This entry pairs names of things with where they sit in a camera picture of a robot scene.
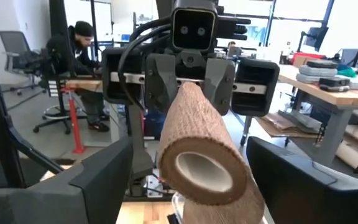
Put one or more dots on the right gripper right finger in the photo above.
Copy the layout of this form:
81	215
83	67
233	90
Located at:
306	199

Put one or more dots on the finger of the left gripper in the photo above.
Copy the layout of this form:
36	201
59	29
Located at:
160	81
221	84

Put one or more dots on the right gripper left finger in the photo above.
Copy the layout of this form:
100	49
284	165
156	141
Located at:
73	202

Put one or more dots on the brown elastic bandage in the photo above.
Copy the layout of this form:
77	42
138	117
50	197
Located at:
197	130

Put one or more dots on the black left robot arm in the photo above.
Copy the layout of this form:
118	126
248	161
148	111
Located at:
138	140

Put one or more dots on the flat cardboard stack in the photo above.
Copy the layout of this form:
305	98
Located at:
278	124

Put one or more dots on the red box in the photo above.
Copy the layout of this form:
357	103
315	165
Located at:
306	57

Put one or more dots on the stack of grey cases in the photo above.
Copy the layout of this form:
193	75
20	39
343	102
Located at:
315	72

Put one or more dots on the wooden workbench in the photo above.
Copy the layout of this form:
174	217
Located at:
82	84

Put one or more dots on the black flat device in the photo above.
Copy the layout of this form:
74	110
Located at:
334	84

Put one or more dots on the black monitor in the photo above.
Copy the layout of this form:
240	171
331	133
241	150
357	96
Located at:
315	37

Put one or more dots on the wooden desk with grey legs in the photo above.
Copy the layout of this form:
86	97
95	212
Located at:
337	99

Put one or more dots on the green cloth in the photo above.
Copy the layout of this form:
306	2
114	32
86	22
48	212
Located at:
346	72

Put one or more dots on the black stool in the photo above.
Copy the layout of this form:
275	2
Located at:
60	102

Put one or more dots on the person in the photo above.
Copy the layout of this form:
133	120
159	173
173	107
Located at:
61	53

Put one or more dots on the grey office chair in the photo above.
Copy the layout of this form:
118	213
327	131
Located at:
14	43

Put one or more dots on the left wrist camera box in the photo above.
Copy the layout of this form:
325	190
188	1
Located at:
194	31

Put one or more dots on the red support post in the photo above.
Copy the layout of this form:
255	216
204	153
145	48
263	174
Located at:
75	130

